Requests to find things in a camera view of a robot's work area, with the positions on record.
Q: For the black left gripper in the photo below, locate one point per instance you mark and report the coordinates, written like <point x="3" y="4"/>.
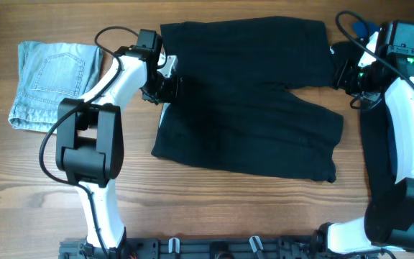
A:
<point x="164" y="97"/>

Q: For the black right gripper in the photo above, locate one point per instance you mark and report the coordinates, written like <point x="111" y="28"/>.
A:
<point x="343" y="83"/>

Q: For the black shorts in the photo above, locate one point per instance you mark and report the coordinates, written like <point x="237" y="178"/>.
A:
<point x="237" y="111"/>

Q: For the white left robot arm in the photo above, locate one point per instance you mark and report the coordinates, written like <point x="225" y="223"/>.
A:
<point x="90" y="141"/>

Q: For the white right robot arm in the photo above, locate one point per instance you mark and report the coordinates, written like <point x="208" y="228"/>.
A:
<point x="388" y="223"/>

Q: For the black garment in pile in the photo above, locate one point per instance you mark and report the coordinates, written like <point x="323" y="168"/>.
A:
<point x="374" y="128"/>

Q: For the blue garment in pile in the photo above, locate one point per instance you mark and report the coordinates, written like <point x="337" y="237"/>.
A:
<point x="361" y="28"/>

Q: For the folded light blue jeans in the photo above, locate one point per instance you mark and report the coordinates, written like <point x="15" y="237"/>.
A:
<point x="48" y="73"/>

